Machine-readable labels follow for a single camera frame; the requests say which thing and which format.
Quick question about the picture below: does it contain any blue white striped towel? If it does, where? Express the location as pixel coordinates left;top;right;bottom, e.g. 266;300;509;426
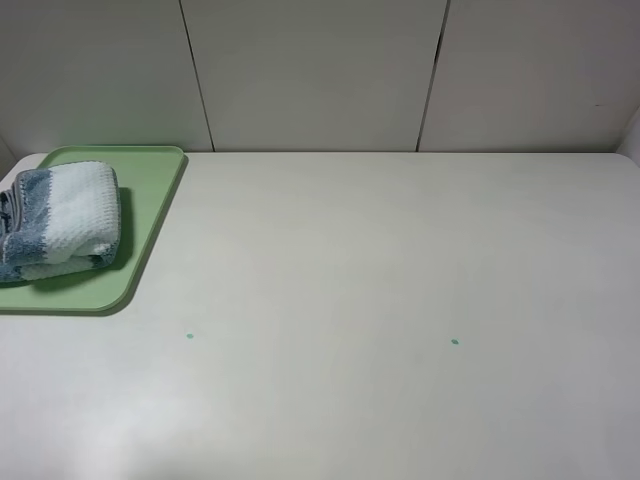
1;161;121;283

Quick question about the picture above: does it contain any green plastic tray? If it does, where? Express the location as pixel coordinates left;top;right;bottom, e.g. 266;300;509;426
1;146;188;316

